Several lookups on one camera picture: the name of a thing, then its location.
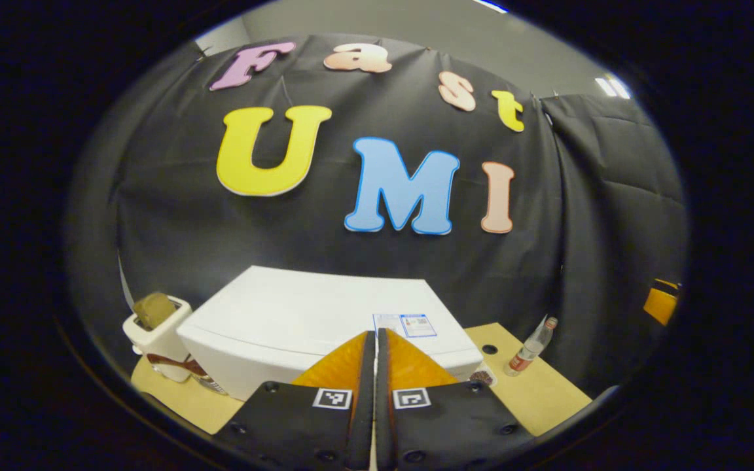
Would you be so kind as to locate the brown bread slice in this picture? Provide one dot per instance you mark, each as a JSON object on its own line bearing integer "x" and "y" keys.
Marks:
{"x": 154, "y": 309}

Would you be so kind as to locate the divided dish of beans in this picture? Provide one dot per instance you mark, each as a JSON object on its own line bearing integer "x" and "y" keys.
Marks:
{"x": 484, "y": 377}

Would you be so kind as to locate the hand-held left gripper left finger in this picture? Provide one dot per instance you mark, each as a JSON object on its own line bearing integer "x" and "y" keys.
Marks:
{"x": 365, "y": 418}

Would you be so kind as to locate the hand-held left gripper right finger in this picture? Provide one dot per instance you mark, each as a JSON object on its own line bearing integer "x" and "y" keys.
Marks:
{"x": 383, "y": 418}

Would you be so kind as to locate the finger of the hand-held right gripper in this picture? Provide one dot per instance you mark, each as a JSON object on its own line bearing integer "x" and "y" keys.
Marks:
{"x": 660, "y": 304}

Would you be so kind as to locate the white toaster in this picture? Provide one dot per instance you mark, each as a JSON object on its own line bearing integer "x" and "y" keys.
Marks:
{"x": 161, "y": 347}

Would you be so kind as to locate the ceiling light panel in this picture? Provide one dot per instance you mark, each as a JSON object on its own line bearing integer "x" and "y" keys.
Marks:
{"x": 489, "y": 5}
{"x": 612, "y": 86}

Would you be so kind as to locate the white microwave oven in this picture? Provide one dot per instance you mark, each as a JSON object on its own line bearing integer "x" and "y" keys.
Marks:
{"x": 298, "y": 307}

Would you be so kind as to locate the clear plastic bottle red label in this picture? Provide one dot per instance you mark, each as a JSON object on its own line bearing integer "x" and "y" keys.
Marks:
{"x": 524, "y": 356}

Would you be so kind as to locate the brown wooden utensil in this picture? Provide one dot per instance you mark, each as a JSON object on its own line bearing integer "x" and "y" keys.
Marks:
{"x": 174, "y": 362}

